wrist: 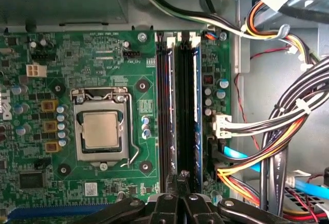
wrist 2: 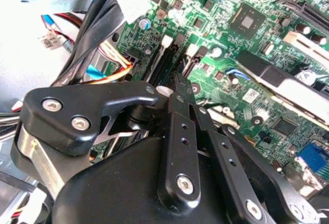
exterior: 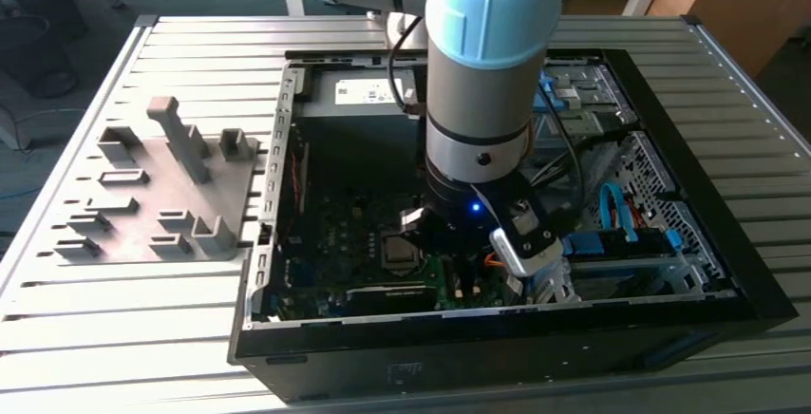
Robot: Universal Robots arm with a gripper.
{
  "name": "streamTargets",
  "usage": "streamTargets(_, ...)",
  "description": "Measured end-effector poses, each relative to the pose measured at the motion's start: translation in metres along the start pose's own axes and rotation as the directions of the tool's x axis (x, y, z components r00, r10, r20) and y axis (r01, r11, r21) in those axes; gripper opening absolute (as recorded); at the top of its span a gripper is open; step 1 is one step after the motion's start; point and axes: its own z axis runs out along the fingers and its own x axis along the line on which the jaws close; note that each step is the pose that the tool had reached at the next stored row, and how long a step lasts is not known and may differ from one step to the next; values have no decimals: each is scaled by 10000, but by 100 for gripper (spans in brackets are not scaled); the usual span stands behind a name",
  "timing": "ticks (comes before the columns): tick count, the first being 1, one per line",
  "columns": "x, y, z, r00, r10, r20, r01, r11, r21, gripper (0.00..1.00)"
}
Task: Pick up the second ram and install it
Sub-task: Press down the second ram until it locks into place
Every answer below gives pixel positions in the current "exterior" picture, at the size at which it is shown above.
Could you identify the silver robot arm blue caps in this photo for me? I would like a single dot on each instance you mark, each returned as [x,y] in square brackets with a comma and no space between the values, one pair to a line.
[482,77]

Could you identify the silver CPU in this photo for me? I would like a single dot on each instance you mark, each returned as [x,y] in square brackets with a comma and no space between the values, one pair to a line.
[400,250]

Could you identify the CPU socket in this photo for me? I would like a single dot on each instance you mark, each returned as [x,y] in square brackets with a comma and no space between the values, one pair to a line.
[402,268]

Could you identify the black graphics card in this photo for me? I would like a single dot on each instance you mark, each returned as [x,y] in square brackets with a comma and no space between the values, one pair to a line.
[390,297]

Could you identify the green motherboard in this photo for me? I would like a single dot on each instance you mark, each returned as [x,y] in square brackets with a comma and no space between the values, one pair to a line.
[337,243]

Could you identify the hard disk in blue carrier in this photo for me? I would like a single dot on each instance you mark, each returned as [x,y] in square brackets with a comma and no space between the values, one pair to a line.
[593,245]

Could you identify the black PC case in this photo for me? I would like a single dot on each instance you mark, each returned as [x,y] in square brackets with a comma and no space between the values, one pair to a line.
[476,362]

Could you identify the grey metal disk bay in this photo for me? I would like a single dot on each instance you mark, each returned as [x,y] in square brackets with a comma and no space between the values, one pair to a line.
[634,267]

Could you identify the blue empty disk carrier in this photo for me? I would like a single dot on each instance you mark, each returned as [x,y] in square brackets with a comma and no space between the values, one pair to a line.
[552,100]

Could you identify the grey metal drive cage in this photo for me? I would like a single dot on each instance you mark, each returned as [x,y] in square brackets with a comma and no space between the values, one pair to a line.
[596,119]

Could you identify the grey parts rack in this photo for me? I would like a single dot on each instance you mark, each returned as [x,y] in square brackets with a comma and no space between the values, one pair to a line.
[159,181]

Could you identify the brown wooden cabinet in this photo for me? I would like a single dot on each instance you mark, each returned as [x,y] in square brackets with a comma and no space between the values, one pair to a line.
[748,5]

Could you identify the black office chair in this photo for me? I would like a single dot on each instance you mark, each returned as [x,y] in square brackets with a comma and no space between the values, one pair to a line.
[45,62]

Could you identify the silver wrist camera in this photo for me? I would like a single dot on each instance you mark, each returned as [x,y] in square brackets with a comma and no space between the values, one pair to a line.
[510,257]

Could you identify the black camera bracket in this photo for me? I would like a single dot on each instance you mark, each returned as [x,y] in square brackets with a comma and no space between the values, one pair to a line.
[536,238]

